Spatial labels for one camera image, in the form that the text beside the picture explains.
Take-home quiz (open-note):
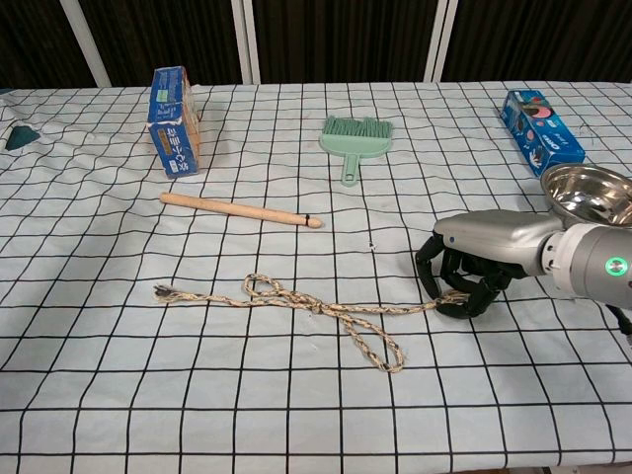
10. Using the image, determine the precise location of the teal triangular patch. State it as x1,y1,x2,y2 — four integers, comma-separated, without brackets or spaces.
4,125,40,151

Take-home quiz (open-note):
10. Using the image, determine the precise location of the stainless steel bowl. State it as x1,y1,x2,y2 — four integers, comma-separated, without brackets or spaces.
539,164,632,228

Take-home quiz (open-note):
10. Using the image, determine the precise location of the blue carton with orange side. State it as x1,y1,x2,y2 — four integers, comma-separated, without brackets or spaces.
146,65,202,179

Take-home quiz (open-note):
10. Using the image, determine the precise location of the white partition post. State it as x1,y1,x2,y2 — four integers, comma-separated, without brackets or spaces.
424,0,459,83
59,0,113,88
231,0,262,85

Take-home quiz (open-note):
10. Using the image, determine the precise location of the blue Oreo cookie box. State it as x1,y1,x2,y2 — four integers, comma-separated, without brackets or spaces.
501,89,588,178

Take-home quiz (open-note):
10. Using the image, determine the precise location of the wooden stick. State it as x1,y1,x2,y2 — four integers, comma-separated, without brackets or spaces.
159,192,324,230

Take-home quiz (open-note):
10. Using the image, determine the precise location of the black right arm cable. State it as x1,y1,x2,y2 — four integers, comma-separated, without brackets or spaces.
606,303,632,350

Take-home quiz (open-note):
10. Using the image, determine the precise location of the braided beige rope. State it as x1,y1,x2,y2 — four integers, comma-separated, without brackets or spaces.
153,274,468,375

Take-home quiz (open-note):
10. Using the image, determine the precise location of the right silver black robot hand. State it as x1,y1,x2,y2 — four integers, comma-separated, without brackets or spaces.
415,208,565,320

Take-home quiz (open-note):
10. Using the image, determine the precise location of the dark partition panel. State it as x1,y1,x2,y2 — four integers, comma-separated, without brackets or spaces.
0,0,96,90
78,0,244,86
441,0,632,83
251,0,440,84

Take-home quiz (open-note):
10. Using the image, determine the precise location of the checked white tablecloth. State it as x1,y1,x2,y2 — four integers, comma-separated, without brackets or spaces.
0,81,632,474

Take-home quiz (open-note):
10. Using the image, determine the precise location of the mint green hand brush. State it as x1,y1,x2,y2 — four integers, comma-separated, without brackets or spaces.
319,116,395,188

